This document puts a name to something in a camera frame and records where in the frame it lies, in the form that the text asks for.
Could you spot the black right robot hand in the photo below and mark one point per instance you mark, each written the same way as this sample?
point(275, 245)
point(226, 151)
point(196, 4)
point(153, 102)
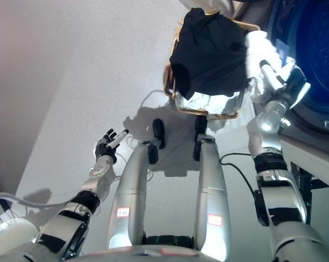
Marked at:
point(292, 84)

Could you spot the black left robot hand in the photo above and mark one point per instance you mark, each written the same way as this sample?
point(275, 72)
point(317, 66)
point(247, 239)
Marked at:
point(105, 150)

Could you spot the white garment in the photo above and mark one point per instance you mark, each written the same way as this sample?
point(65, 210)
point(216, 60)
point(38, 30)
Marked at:
point(255, 49)

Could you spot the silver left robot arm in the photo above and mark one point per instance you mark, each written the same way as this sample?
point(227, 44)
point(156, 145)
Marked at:
point(71, 226)

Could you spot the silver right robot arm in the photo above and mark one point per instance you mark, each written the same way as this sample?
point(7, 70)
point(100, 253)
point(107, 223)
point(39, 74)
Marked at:
point(278, 196)

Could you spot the grey washing machine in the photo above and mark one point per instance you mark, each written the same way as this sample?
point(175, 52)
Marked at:
point(317, 41)

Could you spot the wicker laundry basket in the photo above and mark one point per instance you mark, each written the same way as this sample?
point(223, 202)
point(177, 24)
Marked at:
point(168, 82)

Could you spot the white appliance cabinet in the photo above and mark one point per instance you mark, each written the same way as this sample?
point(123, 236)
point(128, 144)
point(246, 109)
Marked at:
point(311, 152)

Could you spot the black garment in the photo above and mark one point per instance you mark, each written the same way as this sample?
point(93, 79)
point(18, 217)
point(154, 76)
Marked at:
point(208, 54)

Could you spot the grey robot torso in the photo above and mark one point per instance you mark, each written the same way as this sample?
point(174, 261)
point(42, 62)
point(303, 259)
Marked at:
point(126, 255)

